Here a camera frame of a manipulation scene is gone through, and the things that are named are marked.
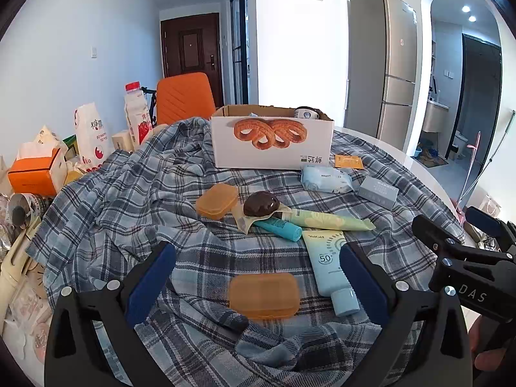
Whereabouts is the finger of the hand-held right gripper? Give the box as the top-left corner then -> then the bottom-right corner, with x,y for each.
411,214 -> 471,259
465,206 -> 516,251

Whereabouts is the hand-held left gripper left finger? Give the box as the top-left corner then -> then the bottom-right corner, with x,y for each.
44,241 -> 178,387

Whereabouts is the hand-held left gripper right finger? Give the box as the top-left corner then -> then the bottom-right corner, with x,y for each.
339,242 -> 472,387

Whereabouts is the blue and yellow sunscreen tube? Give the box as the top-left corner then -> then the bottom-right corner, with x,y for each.
302,231 -> 360,317

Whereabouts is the pale green tube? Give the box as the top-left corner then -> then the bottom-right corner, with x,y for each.
282,208 -> 376,232

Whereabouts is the small grey box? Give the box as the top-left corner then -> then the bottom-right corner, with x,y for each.
357,176 -> 401,210

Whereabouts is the orange translucent plastic case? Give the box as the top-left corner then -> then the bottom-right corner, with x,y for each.
196,183 -> 239,220
228,273 -> 301,321

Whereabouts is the teal tube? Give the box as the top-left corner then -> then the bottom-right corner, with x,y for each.
254,217 -> 303,243

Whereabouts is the light blue wipes pack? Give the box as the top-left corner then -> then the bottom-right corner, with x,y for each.
300,167 -> 353,194

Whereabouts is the beige packet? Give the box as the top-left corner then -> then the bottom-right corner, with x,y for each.
236,203 -> 292,234

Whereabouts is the orange sachet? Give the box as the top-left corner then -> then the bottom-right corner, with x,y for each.
334,154 -> 364,169

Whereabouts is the dark brown round bun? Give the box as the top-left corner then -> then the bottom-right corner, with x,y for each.
243,191 -> 281,217

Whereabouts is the cardboard box with pastry print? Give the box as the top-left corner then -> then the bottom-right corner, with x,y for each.
210,105 -> 335,170

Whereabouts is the person's right hand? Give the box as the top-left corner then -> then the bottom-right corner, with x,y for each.
470,315 -> 501,372

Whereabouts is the white gift bag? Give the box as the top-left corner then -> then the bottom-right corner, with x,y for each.
481,193 -> 502,218

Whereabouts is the mop with white pole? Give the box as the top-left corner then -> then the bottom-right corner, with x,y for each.
460,111 -> 516,210

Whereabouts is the blue plaid blanket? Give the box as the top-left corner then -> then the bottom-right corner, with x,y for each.
26,117 -> 476,387

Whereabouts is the dark interior door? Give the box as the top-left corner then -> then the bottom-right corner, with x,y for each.
460,34 -> 502,210

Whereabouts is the beige bathroom cabinet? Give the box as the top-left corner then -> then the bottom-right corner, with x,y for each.
423,101 -> 450,134

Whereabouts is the small cream box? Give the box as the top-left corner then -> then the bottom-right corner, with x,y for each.
112,130 -> 134,152

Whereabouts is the roll of patterned tape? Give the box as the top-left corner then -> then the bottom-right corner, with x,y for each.
8,193 -> 41,226

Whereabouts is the orange tissue box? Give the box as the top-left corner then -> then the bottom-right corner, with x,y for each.
8,147 -> 67,197

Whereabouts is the milk bottle with red cap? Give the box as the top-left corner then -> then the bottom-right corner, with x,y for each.
124,82 -> 154,146

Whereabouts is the black bicycle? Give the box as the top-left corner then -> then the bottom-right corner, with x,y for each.
141,86 -> 158,125

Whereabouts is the beige refrigerator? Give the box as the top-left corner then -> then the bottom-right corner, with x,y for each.
344,0 -> 419,152

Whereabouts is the orange chair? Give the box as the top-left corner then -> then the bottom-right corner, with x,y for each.
156,73 -> 216,125

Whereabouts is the brown entrance door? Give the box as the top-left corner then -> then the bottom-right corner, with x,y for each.
160,13 -> 223,107

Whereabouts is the black framed glass door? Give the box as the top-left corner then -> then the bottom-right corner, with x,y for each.
230,0 -> 251,105

